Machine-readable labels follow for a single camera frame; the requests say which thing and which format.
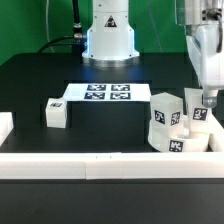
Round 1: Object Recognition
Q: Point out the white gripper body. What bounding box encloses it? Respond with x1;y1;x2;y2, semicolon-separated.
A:
186;25;224;98

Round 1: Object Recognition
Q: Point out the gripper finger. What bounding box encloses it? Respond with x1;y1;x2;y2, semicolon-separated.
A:
202;89;218;108

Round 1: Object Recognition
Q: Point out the white round stool seat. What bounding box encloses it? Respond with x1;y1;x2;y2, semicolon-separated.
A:
148;122;209;153

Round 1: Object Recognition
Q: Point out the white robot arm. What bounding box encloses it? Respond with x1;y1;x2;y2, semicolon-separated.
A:
82;0;224;108

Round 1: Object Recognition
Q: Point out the white right fence bar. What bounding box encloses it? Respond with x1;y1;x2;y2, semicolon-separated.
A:
207;115;224;153

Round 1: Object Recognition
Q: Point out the white fence bar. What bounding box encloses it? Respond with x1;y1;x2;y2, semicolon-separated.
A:
0;152;224;180
0;112;14;146
207;115;224;153

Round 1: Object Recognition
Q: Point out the white marker sheet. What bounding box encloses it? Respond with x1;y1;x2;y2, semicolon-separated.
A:
63;83;151;102

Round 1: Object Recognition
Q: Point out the white front fence bar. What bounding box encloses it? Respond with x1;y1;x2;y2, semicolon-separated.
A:
0;152;224;180

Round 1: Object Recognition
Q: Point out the white left fence bar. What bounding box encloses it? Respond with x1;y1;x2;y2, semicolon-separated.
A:
0;112;14;146

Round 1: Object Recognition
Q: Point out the black cable on base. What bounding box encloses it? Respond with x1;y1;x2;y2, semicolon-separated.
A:
37;0;88;54

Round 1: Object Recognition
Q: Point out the thin white cable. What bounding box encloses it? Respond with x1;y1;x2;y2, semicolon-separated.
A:
45;0;55;54

